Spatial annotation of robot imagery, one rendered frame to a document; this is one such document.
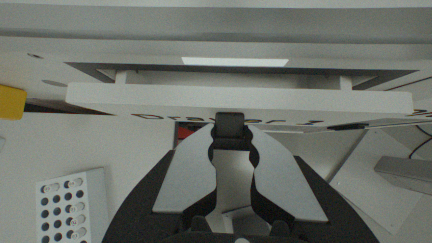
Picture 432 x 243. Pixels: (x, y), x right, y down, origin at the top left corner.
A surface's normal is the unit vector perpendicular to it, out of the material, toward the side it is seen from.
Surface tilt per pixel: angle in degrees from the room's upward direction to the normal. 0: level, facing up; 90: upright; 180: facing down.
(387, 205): 3
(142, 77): 90
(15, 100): 90
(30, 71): 90
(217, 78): 0
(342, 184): 3
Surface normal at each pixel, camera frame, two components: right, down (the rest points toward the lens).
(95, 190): 0.98, -0.20
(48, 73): -0.04, 0.99
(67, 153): -0.03, -0.13
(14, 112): 1.00, 0.04
